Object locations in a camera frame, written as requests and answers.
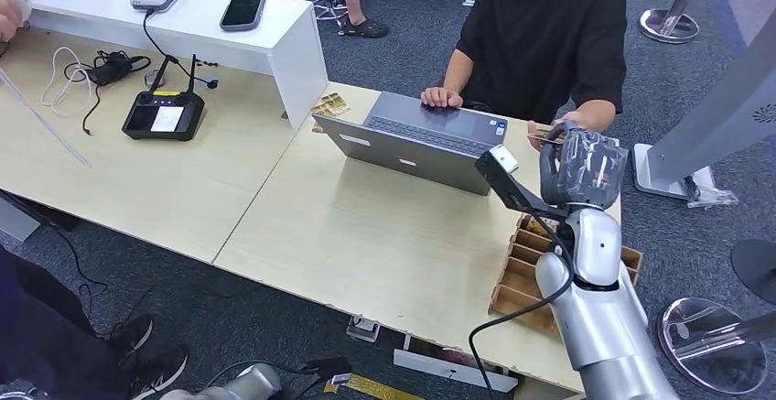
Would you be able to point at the person's hand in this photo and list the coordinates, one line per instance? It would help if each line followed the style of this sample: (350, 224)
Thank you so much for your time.
(9, 12)

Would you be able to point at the person's right hand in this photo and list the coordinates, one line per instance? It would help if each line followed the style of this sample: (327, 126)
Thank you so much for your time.
(441, 98)

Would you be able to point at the person's left hand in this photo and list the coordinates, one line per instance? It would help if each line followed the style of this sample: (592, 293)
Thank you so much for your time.
(573, 119)

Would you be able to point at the person's right forearm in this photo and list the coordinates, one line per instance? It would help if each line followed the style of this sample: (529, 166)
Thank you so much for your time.
(458, 70)

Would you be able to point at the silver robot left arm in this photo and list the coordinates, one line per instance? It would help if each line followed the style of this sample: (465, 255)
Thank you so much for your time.
(251, 384)

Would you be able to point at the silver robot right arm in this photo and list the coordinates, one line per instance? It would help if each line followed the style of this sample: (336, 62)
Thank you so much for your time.
(600, 324)

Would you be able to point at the person's left forearm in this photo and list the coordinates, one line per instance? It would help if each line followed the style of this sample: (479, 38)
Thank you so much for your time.
(597, 115)

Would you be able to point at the gold card pile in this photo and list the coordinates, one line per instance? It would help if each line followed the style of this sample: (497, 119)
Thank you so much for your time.
(331, 105)

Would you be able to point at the wooden card organiser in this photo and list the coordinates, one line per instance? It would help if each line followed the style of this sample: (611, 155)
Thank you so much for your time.
(521, 282)

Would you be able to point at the grey laptop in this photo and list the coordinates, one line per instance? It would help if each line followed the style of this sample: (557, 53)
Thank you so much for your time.
(418, 142)

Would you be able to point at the thin white rod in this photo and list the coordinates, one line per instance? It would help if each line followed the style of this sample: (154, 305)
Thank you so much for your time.
(45, 121)

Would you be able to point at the chrome stanchion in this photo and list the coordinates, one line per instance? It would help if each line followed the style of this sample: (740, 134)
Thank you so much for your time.
(715, 361)
(667, 24)

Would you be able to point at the grey kiosk stand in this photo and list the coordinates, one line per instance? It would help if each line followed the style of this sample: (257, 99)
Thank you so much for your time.
(715, 124)

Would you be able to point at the small round grey object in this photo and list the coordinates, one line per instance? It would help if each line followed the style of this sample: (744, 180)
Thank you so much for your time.
(153, 77)

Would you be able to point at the clear plastic bag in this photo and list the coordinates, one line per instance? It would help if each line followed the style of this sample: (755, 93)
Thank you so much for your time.
(712, 197)

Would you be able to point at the white desk shelf riser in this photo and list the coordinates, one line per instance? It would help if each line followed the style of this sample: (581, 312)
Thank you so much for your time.
(182, 33)

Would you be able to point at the black remote controller with antennas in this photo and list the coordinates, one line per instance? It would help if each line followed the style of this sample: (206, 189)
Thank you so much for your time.
(163, 119)

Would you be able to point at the grey panel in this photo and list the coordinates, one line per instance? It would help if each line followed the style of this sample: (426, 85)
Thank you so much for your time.
(15, 221)

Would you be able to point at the black smartphone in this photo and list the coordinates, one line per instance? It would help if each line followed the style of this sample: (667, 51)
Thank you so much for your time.
(243, 10)

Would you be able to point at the black round base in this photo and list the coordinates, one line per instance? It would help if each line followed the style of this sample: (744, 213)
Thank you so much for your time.
(758, 270)

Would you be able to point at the white desk foot bar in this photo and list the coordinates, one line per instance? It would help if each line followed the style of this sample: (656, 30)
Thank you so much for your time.
(448, 370)

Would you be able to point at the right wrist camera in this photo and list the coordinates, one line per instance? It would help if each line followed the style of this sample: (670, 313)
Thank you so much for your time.
(506, 182)

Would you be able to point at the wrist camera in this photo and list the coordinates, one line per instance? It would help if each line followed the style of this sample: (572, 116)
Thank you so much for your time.
(327, 368)
(506, 182)

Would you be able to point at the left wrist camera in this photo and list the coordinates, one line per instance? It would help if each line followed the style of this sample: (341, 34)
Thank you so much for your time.
(327, 368)

